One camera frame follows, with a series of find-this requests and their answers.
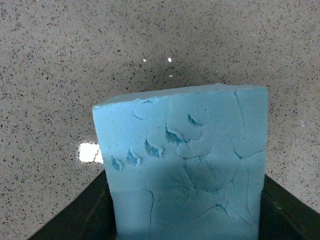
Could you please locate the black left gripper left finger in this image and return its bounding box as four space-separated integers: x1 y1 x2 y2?
30 171 117 240

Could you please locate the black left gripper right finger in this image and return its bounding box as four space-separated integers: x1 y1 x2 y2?
258 175 320 240

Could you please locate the light blue dented foam cube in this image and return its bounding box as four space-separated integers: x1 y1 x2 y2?
92 83 268 240

